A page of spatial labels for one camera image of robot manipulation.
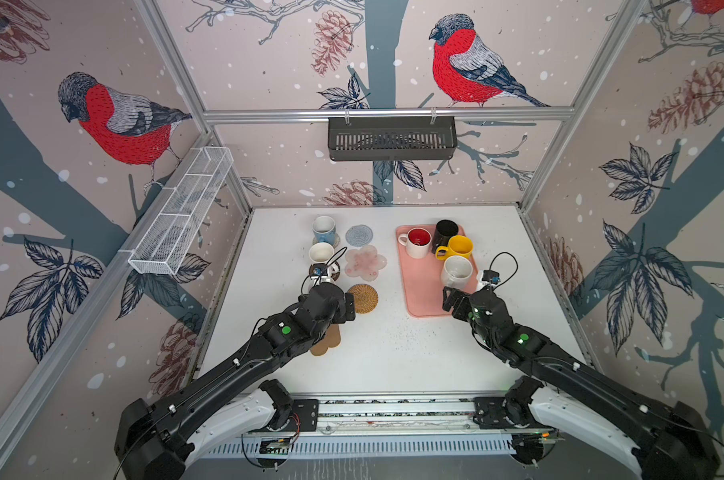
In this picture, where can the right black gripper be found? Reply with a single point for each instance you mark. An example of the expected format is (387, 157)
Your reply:
(465, 299)

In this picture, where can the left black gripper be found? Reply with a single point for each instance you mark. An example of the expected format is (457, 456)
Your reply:
(342, 313)

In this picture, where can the rattan woven round coaster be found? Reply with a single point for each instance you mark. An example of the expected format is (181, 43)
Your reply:
(365, 298)

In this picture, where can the pink flower resin coaster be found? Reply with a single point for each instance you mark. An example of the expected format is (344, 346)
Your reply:
(365, 263)

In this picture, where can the pink rectangular tray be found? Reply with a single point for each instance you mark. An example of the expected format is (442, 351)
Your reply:
(422, 279)

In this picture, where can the blue woven round coaster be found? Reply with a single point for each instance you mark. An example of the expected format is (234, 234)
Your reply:
(359, 235)

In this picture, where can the yellow mug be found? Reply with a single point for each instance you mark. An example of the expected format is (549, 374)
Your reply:
(457, 245)

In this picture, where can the light blue mug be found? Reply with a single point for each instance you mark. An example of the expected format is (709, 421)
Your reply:
(324, 230)

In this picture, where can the white mug red inside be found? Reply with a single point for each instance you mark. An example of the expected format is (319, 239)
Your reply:
(416, 242)

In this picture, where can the dark brown scratched round coaster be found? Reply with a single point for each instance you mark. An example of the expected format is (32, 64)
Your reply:
(336, 271)

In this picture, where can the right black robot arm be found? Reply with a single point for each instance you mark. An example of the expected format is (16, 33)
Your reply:
(650, 438)

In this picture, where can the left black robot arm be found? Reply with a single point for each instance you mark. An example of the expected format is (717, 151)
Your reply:
(160, 440)

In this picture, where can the black mug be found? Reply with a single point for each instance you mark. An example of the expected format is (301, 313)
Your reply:
(444, 230)

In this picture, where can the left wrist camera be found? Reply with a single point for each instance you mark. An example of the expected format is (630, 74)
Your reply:
(320, 273)

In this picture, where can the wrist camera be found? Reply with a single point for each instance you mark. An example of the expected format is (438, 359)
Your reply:
(490, 278)
(320, 273)

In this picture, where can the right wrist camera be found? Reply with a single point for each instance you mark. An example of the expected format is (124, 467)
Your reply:
(490, 278)

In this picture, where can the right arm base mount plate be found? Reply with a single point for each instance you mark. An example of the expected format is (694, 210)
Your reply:
(495, 413)

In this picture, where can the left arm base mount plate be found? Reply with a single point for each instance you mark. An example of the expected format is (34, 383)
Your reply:
(301, 416)

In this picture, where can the aluminium front rail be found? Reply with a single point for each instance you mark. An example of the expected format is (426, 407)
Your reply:
(392, 414)

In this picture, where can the black hanging wire basket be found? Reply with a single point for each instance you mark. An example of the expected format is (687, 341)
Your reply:
(392, 139)

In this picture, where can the white mesh wire shelf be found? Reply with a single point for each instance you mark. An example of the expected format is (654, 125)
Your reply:
(164, 246)

